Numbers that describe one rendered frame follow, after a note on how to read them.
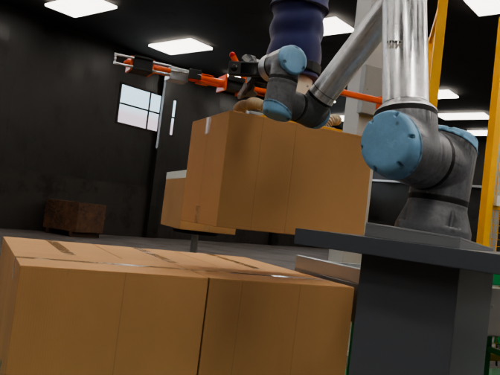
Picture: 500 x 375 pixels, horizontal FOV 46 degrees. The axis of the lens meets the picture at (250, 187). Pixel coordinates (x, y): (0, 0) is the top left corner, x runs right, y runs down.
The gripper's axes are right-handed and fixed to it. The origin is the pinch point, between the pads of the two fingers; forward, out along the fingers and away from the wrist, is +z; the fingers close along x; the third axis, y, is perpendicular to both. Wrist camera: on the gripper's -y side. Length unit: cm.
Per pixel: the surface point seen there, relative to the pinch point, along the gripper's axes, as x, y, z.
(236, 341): -91, 9, -5
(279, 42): 19.2, 18.7, 9.1
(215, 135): -21.0, -3.8, 5.7
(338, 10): 272, 376, 549
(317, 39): 22.7, 32.6, 4.8
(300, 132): -15.9, 23.9, -5.9
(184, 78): -2.0, -16.4, 10.9
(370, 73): 47, 130, 105
